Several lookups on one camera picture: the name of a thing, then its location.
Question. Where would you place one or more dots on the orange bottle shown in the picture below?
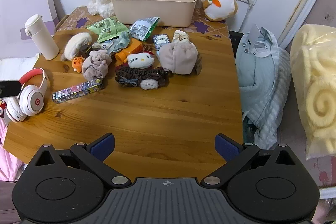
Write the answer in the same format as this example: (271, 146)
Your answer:
(131, 50)

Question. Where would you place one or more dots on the white thermos bottle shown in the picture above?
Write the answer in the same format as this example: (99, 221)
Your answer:
(44, 43)

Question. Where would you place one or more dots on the clear plastic packet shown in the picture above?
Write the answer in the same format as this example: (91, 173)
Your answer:
(106, 45)

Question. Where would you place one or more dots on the pink printed sheet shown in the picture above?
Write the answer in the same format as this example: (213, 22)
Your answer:
(325, 174)

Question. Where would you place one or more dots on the white red headphones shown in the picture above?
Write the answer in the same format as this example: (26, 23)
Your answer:
(31, 100)

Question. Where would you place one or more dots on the cream scrunchie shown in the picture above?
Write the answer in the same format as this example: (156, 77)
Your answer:
(181, 36)

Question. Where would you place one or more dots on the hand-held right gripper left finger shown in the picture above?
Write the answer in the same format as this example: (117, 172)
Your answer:
(103, 145)

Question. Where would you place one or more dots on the cream fluffy plush item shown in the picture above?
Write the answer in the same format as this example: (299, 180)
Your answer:
(74, 44)

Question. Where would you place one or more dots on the white fuzzy hair clip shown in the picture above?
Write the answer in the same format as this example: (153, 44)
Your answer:
(149, 84)

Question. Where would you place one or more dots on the purple flower table mat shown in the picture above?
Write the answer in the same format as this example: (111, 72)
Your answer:
(204, 27)

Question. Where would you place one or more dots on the beige folded cloth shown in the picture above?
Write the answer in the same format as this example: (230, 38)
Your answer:
(178, 57)

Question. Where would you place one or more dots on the beige storage bin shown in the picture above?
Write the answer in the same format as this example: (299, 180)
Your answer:
(155, 11)

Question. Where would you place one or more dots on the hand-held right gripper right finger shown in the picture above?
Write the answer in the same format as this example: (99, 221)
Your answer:
(225, 146)

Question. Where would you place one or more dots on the mauve rolled socks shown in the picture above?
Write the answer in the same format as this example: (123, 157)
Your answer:
(95, 65)

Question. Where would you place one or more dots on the white phone stand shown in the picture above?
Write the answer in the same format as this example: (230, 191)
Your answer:
(258, 52)

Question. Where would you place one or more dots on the light blue quilt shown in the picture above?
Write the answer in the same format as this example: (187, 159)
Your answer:
(257, 87)

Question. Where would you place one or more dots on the orange white hamster plush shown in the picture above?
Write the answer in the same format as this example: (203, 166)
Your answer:
(218, 7)

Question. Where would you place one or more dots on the white bedding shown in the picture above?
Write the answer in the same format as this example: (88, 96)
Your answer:
(15, 66)

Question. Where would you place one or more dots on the red toy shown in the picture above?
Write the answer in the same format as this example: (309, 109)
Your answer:
(2, 106)

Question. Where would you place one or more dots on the white green snack packet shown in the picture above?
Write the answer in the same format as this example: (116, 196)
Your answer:
(140, 28)

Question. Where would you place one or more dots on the yellow spiral cushion in bag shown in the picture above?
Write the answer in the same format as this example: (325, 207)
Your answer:
(317, 98)

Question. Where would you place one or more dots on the grey green sock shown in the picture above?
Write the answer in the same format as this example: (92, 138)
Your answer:
(119, 42)

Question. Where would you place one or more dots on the small orange tiger toy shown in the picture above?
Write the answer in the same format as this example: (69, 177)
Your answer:
(78, 62)

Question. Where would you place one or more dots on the pink cloth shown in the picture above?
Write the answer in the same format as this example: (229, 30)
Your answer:
(10, 161)

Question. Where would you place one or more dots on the brown lace headband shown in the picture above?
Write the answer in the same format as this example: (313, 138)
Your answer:
(136, 74)

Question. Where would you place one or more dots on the blue white tissue pack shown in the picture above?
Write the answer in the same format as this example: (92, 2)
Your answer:
(161, 40)

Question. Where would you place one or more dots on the white cat plush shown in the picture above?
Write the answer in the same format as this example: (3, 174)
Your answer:
(140, 60)

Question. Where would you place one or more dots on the long printed box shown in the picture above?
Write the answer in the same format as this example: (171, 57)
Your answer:
(78, 90)

